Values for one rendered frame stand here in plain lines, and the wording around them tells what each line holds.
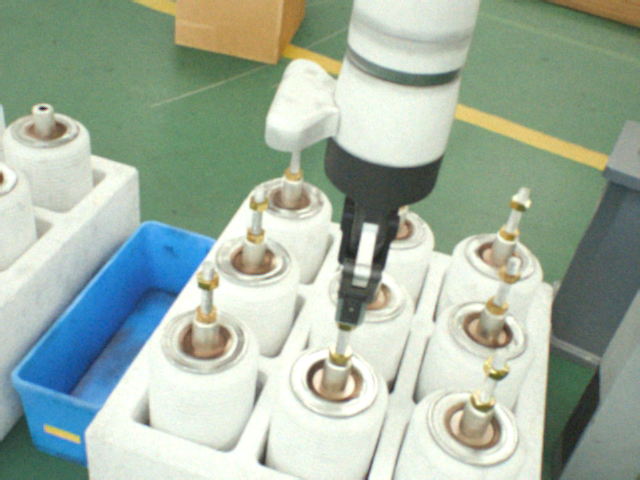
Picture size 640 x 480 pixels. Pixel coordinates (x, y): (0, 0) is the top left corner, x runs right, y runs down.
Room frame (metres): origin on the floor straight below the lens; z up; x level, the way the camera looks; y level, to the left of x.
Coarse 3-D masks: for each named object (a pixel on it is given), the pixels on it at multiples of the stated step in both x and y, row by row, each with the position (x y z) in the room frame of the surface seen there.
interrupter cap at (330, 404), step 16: (320, 352) 0.44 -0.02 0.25; (352, 352) 0.45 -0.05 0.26; (304, 368) 0.42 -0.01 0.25; (320, 368) 0.43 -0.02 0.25; (352, 368) 0.43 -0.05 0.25; (368, 368) 0.43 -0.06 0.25; (304, 384) 0.41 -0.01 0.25; (320, 384) 0.41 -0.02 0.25; (352, 384) 0.42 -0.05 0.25; (368, 384) 0.42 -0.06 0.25; (304, 400) 0.39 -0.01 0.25; (320, 400) 0.39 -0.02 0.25; (336, 400) 0.40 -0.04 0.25; (352, 400) 0.40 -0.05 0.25; (368, 400) 0.40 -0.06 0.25; (320, 416) 0.38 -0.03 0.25; (336, 416) 0.38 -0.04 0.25; (352, 416) 0.38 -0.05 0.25
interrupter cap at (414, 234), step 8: (408, 216) 0.67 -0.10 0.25; (416, 216) 0.67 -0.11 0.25; (408, 224) 0.66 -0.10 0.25; (416, 224) 0.66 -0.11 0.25; (424, 224) 0.66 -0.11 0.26; (408, 232) 0.64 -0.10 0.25; (416, 232) 0.64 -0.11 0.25; (424, 232) 0.64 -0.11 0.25; (400, 240) 0.62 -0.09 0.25; (408, 240) 0.63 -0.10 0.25; (416, 240) 0.63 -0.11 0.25; (424, 240) 0.63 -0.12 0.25; (392, 248) 0.61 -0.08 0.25; (400, 248) 0.61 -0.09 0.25; (408, 248) 0.61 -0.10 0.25
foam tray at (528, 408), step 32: (448, 256) 0.70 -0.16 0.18; (192, 288) 0.58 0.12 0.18; (544, 288) 0.67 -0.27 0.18; (416, 320) 0.58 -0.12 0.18; (544, 320) 0.62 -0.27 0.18; (288, 352) 0.51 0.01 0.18; (416, 352) 0.54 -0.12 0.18; (544, 352) 0.57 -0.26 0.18; (128, 384) 0.44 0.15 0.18; (256, 384) 0.48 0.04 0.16; (544, 384) 0.52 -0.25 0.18; (96, 416) 0.40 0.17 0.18; (128, 416) 0.40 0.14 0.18; (256, 416) 0.42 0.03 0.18; (384, 416) 0.45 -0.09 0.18; (96, 448) 0.38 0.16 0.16; (128, 448) 0.37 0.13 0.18; (160, 448) 0.37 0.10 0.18; (192, 448) 0.38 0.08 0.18; (256, 448) 0.39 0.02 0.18; (384, 448) 0.41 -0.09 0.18
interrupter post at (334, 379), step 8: (328, 360) 0.41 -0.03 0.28; (328, 368) 0.41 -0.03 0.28; (336, 368) 0.41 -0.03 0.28; (344, 368) 0.41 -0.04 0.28; (328, 376) 0.41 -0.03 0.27; (336, 376) 0.40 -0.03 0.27; (344, 376) 0.41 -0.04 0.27; (328, 384) 0.41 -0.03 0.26; (336, 384) 0.40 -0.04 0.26; (344, 384) 0.41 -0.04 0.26; (336, 392) 0.41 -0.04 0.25
